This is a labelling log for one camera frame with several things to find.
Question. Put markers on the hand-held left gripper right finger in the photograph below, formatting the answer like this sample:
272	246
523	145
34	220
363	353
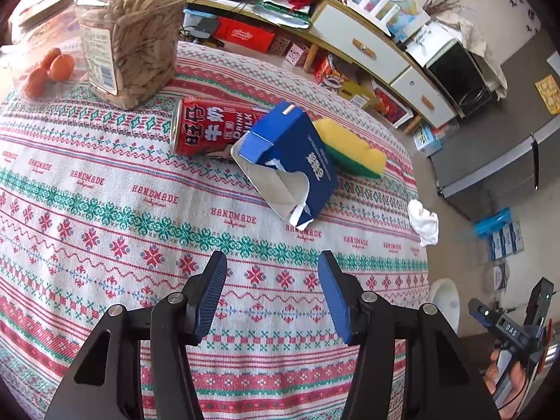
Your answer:
337	297

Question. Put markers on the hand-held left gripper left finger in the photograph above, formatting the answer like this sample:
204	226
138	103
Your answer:
210	297

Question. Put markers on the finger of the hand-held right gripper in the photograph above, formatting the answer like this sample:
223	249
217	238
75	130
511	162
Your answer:
479	310

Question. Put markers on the blue carton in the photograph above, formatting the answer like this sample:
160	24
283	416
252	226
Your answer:
297	140

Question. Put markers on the person's right hand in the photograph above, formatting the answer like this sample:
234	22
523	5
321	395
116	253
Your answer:
491	374

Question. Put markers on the white blue stacked cartons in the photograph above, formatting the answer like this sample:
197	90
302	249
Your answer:
505	240

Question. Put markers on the white crumpled tissue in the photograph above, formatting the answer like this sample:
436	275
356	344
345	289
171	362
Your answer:
424	223

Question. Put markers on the red green patterned tablecloth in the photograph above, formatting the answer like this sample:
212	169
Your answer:
109	227

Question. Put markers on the grey refrigerator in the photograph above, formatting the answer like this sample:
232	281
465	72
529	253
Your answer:
490	157

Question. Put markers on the yellow green sponge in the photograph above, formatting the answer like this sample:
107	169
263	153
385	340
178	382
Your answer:
350	144

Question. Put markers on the red drink can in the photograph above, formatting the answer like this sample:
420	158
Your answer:
205	127

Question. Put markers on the white blue cardboard box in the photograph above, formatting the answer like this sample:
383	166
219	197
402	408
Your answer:
426	138

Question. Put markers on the white storage bin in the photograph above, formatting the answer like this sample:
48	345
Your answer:
391	105

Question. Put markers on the yellow cardboard box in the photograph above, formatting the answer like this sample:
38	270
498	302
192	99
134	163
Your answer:
345	85

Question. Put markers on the white cabinet drawer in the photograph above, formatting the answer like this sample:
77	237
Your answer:
358	43
420	92

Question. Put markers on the black microwave oven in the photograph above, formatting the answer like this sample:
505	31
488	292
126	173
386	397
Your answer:
457	81

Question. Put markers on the pink patterned box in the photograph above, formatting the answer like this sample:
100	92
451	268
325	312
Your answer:
280	46
297	54

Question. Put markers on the clear jar of seeds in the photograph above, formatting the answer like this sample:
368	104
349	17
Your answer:
131	52

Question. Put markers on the red gift box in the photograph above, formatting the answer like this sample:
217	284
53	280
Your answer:
245	35

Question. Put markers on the white cloth cover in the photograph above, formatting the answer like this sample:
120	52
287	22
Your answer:
479	39

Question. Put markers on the orange fruit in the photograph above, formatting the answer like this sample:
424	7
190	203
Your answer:
36	83
50	56
62	68

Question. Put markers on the blue plastic container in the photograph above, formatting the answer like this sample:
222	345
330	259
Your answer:
194	16

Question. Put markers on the wooden white tv cabinet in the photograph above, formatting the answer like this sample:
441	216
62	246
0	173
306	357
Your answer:
337	15

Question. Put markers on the red green festive decorations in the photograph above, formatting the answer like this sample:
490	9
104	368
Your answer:
288	2

